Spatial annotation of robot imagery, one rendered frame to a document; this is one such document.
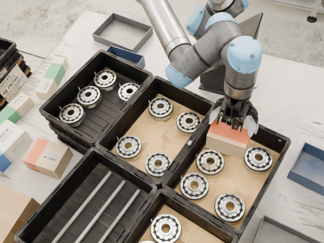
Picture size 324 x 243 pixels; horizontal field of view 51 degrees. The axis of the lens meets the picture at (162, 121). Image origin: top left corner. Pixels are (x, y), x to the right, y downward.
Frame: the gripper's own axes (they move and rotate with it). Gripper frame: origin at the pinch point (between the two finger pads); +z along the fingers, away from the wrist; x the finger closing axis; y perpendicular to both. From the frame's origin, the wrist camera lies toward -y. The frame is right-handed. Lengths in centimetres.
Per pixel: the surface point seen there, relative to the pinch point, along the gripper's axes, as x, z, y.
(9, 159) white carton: -88, 36, 28
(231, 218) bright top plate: 8.2, 23.8, 20.4
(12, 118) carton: -99, 36, 10
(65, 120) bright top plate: -67, 24, 7
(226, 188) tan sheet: 3.4, 26.7, 9.7
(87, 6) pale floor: -176, 110, -148
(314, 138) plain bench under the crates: 30, 40, -31
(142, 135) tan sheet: -34.8, 26.7, 0.9
